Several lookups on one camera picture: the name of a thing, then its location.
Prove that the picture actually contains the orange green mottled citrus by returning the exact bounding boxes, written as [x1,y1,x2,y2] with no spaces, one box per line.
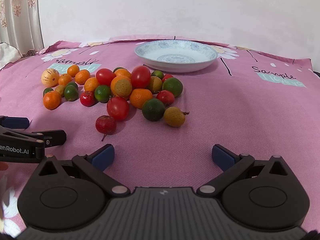
[111,76,132,99]

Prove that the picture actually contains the white bedding pile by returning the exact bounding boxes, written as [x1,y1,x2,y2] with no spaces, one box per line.
[0,42,22,70]

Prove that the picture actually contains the beige patterned curtain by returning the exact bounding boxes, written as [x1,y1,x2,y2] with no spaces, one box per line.
[1,0,44,55]

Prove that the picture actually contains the brown yellow longan fruit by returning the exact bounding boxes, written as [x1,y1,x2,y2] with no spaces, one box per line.
[163,107,189,127]

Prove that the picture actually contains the large red tomato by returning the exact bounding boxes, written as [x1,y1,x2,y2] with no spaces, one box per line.
[107,97,130,121]

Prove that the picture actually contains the green lime right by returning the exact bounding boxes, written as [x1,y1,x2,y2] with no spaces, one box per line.
[162,77,183,98]

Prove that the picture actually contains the blue white ceramic plate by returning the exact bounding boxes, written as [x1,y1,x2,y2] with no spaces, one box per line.
[135,40,218,74]

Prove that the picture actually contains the pink floral tablecloth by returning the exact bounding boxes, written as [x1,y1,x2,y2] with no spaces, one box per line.
[1,36,319,230]

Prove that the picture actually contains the small red cherry fruit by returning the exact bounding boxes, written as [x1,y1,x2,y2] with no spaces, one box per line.
[95,115,117,141]

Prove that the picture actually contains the dark green lime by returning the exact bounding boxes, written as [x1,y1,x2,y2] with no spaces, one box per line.
[142,98,165,121]

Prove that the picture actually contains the tall red tomato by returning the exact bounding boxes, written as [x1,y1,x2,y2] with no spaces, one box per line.
[131,66,151,88]

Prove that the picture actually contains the yellow striped small melon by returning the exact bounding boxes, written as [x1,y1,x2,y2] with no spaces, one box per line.
[41,68,60,88]

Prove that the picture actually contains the person left hand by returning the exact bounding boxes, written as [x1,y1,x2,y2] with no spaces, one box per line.
[0,162,8,171]

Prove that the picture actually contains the orange kumquat far left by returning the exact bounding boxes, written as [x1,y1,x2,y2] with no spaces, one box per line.
[43,90,62,110]

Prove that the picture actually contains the small orange kumquat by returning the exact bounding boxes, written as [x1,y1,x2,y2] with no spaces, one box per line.
[67,64,80,78]

